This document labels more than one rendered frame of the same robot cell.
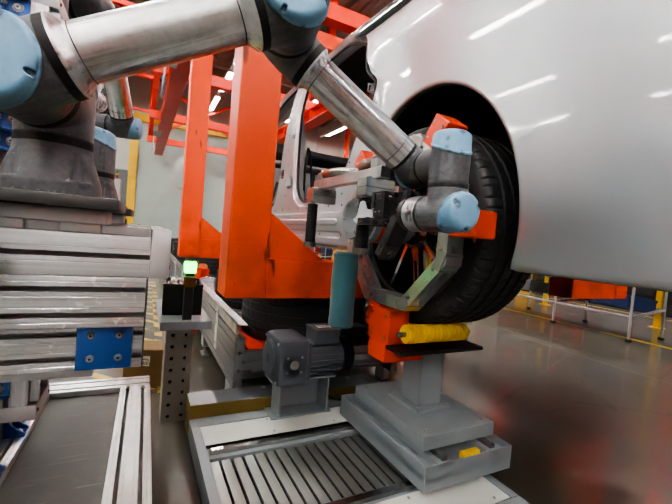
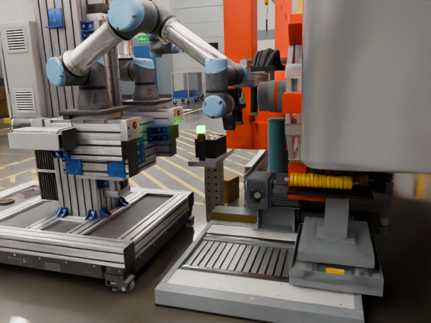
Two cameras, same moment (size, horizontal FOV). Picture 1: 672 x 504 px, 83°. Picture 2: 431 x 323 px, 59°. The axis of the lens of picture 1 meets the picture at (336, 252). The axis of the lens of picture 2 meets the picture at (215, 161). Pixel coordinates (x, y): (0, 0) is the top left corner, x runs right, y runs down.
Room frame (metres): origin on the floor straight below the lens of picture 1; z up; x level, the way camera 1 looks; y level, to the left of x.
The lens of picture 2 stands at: (-0.19, -1.11, 0.96)
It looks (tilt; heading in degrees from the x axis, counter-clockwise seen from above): 13 degrees down; 45
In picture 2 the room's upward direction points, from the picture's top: 2 degrees counter-clockwise
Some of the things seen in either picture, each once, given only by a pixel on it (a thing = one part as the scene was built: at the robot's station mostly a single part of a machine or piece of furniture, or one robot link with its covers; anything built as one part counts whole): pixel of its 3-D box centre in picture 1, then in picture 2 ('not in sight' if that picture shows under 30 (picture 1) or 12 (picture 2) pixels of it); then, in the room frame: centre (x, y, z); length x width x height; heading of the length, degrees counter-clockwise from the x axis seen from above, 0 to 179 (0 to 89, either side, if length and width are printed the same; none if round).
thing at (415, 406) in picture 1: (422, 375); (336, 215); (1.33, -0.34, 0.32); 0.40 x 0.30 x 0.28; 28
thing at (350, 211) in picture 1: (379, 221); (283, 96); (1.22, -0.13, 0.85); 0.21 x 0.14 x 0.14; 118
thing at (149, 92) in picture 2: (91, 188); (145, 91); (1.11, 0.73, 0.87); 0.15 x 0.15 x 0.10
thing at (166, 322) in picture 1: (180, 312); (212, 156); (1.50, 0.60, 0.44); 0.43 x 0.17 x 0.03; 28
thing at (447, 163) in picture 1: (445, 162); (219, 75); (0.75, -0.20, 0.95); 0.11 x 0.08 x 0.11; 15
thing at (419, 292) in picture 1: (397, 223); (299, 96); (1.25, -0.19, 0.85); 0.54 x 0.07 x 0.54; 28
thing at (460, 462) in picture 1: (417, 427); (334, 254); (1.33, -0.34, 0.13); 0.50 x 0.36 x 0.10; 28
